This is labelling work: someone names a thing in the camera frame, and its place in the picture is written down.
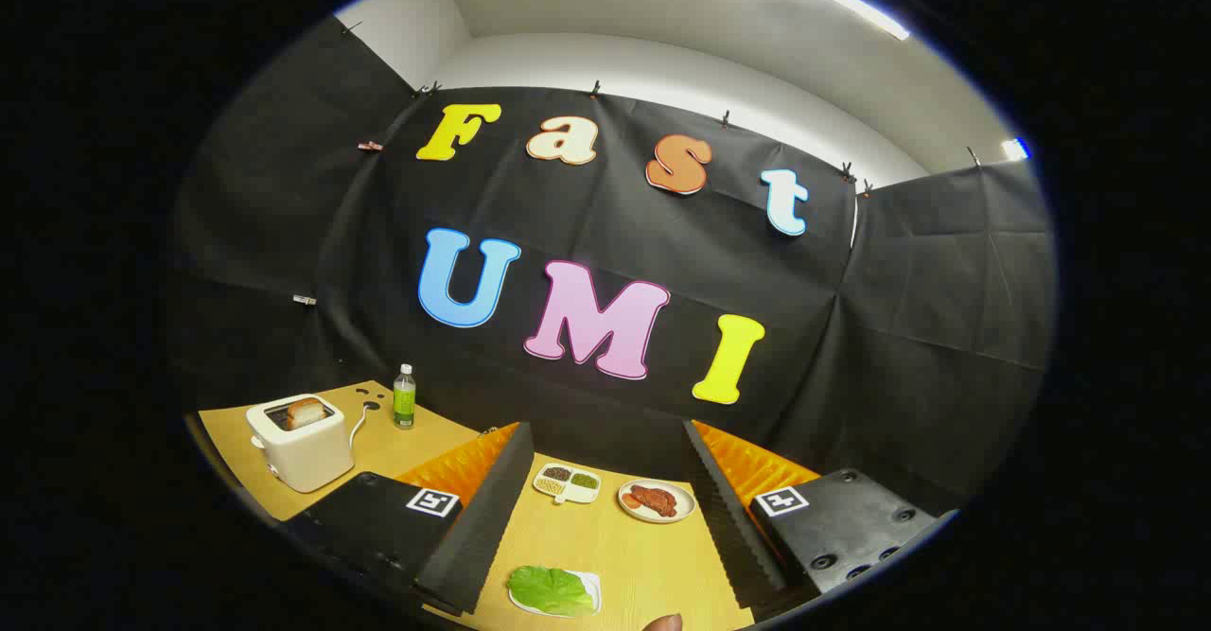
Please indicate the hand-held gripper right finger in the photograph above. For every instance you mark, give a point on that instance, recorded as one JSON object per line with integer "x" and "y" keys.
{"x": 724, "y": 508}

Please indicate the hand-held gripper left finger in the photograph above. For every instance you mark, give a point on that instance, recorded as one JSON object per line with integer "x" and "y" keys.
{"x": 487, "y": 517}

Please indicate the green lettuce leaf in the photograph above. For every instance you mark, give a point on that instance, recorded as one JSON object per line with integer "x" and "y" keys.
{"x": 551, "y": 590}

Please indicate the toasted bread slice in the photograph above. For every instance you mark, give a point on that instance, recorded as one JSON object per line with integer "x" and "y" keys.
{"x": 305, "y": 411}

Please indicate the round white meat plate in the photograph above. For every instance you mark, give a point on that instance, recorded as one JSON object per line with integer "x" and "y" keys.
{"x": 657, "y": 500}

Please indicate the yellow soybeans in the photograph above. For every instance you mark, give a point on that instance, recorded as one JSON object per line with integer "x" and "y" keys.
{"x": 549, "y": 486}

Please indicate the brown meat slices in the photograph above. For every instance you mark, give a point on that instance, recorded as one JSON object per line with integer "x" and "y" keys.
{"x": 653, "y": 499}

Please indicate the brown beans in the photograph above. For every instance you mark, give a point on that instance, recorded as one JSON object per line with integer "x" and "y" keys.
{"x": 556, "y": 473}

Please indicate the white divided dish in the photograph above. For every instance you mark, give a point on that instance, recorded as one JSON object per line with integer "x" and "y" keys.
{"x": 567, "y": 482}

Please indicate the green beans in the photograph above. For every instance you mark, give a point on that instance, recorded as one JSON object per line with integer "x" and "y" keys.
{"x": 584, "y": 481}

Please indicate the white leaf-shaped plate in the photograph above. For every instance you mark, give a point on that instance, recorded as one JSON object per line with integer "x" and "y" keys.
{"x": 593, "y": 582}

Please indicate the green drink bottle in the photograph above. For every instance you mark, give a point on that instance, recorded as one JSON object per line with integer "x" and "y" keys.
{"x": 404, "y": 399}

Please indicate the white toaster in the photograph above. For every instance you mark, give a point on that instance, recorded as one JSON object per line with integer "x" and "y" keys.
{"x": 303, "y": 446}

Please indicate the black backdrop cloth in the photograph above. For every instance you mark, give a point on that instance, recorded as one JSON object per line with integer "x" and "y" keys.
{"x": 284, "y": 234}

